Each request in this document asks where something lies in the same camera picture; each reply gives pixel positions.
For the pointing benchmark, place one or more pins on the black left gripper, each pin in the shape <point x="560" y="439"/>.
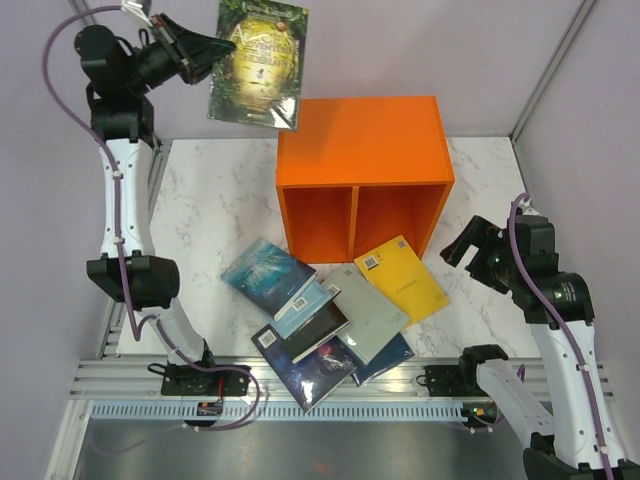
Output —
<point x="172" y="37"/>

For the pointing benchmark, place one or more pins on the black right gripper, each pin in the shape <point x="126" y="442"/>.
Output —
<point x="484" y="235"/>

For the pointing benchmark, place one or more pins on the Alice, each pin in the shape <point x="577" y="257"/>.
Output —
<point x="259" y="83"/>

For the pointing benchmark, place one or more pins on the black cover book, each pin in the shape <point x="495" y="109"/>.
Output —
<point x="322" y="327"/>

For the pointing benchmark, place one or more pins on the light blue book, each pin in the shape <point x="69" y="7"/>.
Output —
<point x="304" y="307"/>

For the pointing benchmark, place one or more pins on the teal ocean cover book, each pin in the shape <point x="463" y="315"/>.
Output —
<point x="269" y="277"/>

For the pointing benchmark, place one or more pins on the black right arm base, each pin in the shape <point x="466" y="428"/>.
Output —
<point x="442" y="381"/>

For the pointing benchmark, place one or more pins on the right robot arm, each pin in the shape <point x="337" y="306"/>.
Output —
<point x="574" y="438"/>

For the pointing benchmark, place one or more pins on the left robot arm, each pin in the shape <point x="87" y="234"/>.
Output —
<point x="120" y="76"/>

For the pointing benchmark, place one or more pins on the yellow book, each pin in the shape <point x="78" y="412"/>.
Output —
<point x="397" y="272"/>

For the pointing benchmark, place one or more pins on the grey-green book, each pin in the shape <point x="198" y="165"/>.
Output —
<point x="373" y="320"/>

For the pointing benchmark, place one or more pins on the dark blue book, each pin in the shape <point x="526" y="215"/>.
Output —
<point x="396" y="352"/>

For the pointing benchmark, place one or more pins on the orange wooden shelf box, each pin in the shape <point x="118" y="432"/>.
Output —
<point x="360" y="171"/>

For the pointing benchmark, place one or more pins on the dark galaxy cover book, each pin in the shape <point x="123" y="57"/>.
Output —
<point x="312" y="379"/>

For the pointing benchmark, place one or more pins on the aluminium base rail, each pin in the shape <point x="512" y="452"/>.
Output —
<point x="145" y="387"/>

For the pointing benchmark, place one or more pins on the right aluminium frame post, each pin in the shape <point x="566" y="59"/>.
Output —
<point x="562" y="50"/>

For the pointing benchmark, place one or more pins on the white slotted cable duct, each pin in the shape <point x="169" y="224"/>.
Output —
<point x="272" y="410"/>

